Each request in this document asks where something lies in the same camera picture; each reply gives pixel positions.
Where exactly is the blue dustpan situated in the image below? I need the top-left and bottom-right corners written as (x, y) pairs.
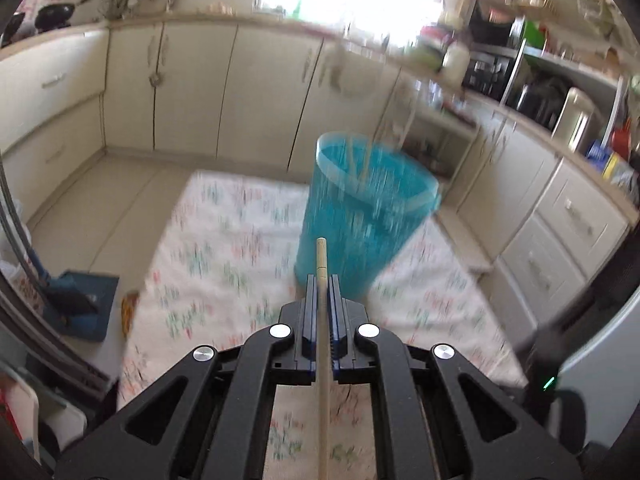
top-left (43, 270), bottom-right (119, 342)

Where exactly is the black frying pan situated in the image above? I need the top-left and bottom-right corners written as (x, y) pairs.
top-left (35, 0), bottom-right (92, 34)

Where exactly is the teal perforated plastic basket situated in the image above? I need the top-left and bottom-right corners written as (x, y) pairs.
top-left (294, 132), bottom-right (442, 299)

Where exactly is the floral tablecloth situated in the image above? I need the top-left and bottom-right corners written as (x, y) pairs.
top-left (117, 169), bottom-right (530, 480)

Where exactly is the white electric kettle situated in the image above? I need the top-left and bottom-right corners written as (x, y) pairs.
top-left (551, 87), bottom-right (603, 155)

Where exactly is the wooden chopstick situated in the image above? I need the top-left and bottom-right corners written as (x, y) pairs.
top-left (316, 237), bottom-right (332, 480)

